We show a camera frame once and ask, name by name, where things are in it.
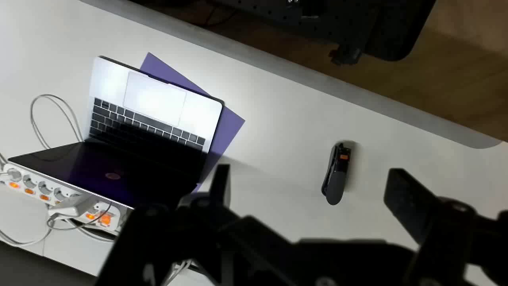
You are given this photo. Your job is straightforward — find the black wheeled chair base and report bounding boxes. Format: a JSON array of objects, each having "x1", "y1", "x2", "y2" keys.
[{"x1": 211, "y1": 0, "x2": 438, "y2": 67}]

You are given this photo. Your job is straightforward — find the white coiled cable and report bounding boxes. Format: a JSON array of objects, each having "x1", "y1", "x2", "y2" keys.
[{"x1": 28, "y1": 92, "x2": 85, "y2": 152}]

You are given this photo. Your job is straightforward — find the black stapler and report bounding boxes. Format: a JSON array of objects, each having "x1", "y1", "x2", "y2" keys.
[{"x1": 320, "y1": 140, "x2": 357, "y2": 206}]

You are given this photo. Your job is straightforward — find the white power strip orange switches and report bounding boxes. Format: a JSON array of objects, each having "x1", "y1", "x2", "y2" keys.
[{"x1": 0, "y1": 160, "x2": 135, "y2": 237}]

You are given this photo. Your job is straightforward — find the grey laptop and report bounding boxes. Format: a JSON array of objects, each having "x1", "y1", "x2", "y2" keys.
[{"x1": 8, "y1": 54, "x2": 225, "y2": 210}]

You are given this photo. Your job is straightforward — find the purple paper sheet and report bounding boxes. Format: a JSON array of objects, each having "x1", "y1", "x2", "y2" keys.
[{"x1": 138, "y1": 51, "x2": 246, "y2": 194}]

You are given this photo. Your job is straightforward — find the white power cable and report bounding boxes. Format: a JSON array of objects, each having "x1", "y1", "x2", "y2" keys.
[{"x1": 0, "y1": 198, "x2": 125, "y2": 248}]

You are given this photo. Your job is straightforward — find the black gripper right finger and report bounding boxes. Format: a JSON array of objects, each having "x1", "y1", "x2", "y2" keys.
[{"x1": 382, "y1": 167, "x2": 447, "y2": 248}]

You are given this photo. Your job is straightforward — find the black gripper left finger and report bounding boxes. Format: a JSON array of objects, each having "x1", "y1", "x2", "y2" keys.
[{"x1": 209, "y1": 162, "x2": 231, "y2": 210}]

